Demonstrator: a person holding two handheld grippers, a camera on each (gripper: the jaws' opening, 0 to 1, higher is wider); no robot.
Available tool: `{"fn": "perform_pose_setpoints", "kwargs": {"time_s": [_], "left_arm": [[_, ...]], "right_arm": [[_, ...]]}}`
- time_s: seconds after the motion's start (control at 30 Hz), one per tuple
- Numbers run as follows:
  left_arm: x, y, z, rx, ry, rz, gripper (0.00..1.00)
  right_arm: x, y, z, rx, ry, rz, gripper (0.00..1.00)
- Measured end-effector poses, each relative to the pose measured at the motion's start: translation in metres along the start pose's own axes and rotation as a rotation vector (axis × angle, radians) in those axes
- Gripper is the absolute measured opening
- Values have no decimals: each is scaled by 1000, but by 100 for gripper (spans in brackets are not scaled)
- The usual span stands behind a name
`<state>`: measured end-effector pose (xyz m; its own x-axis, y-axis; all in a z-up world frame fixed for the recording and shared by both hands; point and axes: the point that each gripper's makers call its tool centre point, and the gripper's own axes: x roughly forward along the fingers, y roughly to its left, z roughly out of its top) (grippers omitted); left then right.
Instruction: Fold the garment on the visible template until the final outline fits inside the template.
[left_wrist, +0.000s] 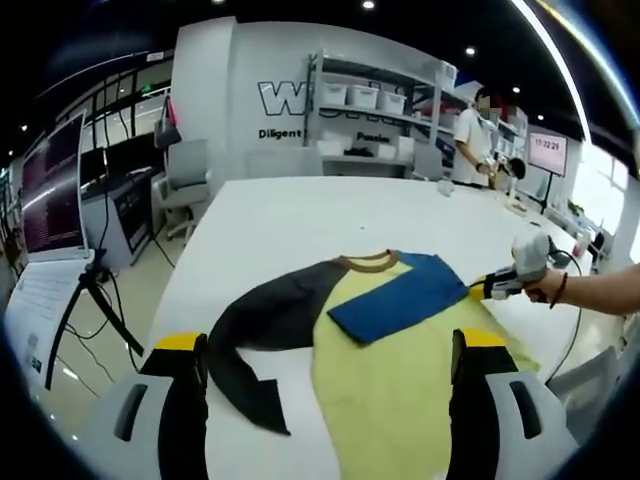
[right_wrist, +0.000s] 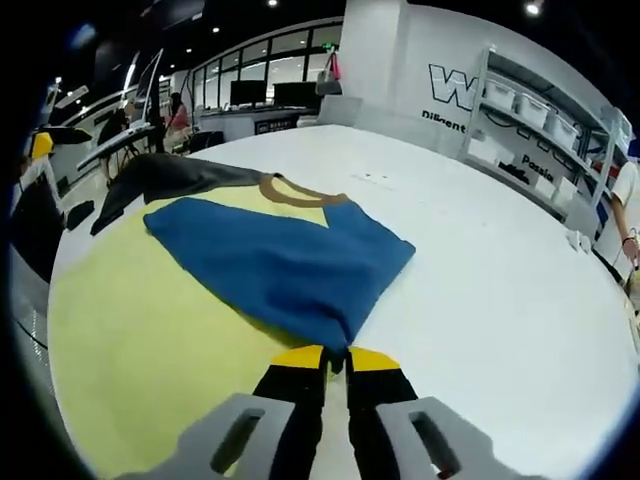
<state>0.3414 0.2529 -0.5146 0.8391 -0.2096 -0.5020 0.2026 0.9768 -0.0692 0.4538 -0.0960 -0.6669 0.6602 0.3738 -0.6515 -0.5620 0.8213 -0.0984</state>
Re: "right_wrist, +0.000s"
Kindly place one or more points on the hanging handbag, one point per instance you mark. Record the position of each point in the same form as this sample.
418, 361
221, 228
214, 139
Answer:
329, 80

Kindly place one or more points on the black computer monitor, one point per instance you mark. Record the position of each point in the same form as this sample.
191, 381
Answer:
248, 94
295, 96

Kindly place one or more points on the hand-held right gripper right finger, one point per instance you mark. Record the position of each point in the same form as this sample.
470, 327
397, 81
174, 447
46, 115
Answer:
380, 415

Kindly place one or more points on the grey counter desk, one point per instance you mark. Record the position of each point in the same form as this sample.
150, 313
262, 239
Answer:
260, 125

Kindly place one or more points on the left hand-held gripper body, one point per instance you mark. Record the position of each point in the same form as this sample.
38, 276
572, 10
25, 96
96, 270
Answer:
45, 187

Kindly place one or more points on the large curved monitor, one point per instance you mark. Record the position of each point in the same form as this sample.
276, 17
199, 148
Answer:
145, 87

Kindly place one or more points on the white power strip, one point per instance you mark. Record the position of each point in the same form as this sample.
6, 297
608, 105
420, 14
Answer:
372, 181

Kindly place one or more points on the white crumpled cloth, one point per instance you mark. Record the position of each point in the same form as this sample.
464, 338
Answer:
579, 242

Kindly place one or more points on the grey shelving rack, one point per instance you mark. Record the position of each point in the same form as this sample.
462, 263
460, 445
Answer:
485, 75

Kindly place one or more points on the white storage bin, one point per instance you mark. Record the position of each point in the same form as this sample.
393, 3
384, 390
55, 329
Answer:
564, 127
532, 109
501, 95

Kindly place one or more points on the white side desk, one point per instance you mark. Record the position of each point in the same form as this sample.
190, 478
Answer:
120, 142

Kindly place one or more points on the small black object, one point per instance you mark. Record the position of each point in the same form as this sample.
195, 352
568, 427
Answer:
80, 215

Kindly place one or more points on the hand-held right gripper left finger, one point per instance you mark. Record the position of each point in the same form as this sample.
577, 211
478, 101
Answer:
290, 415

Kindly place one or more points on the yellow garment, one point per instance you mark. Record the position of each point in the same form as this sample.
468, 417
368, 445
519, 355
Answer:
280, 260

